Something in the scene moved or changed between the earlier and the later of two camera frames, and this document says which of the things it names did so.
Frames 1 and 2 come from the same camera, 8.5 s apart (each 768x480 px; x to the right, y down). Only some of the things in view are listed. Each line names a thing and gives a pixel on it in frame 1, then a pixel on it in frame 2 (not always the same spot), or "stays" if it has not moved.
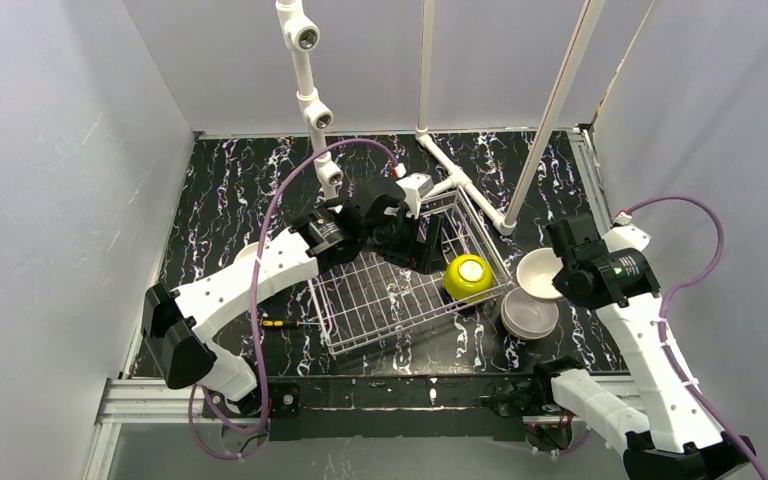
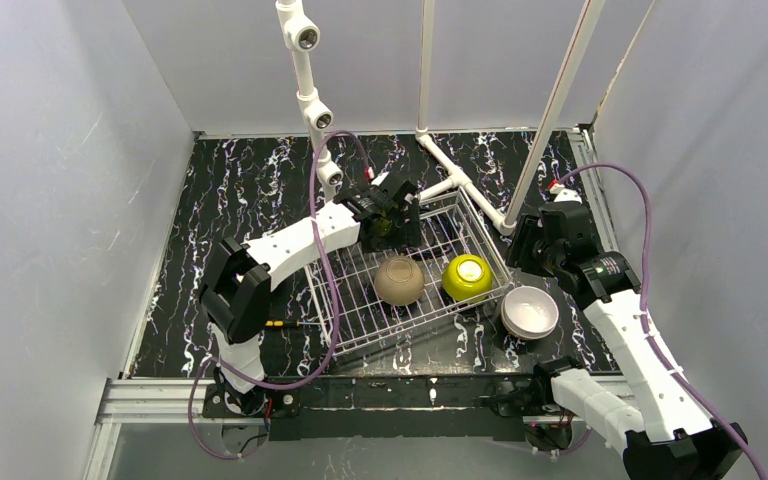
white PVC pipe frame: [302, 36] stays
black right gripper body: [571, 230] -> [526, 248]
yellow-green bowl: [468, 277] stays
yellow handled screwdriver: [285, 323] stays
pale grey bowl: [527, 318] stays
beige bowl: [536, 272] -> [399, 280]
